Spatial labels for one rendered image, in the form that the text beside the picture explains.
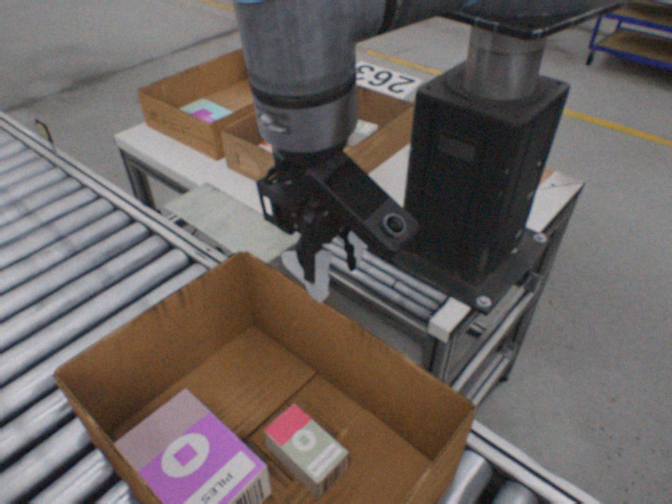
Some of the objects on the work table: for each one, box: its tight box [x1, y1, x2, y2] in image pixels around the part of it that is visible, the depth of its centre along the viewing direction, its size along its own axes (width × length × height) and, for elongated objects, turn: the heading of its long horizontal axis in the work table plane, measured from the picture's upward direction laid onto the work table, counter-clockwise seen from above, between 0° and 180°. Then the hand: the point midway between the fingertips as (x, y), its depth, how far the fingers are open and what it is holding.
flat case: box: [180, 98, 232, 123], centre depth 135 cm, size 14×19×2 cm
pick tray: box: [221, 84, 414, 183], centre depth 124 cm, size 28×38×10 cm
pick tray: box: [137, 48, 255, 161], centre depth 139 cm, size 28×38×10 cm
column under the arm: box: [367, 60, 571, 316], centre depth 91 cm, size 26×26×33 cm
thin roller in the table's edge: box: [323, 243, 442, 314], centre depth 98 cm, size 2×28×2 cm, turn 49°
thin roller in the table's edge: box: [331, 238, 449, 306], centre depth 99 cm, size 2×28×2 cm, turn 49°
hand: (340, 281), depth 61 cm, fingers open, 5 cm apart
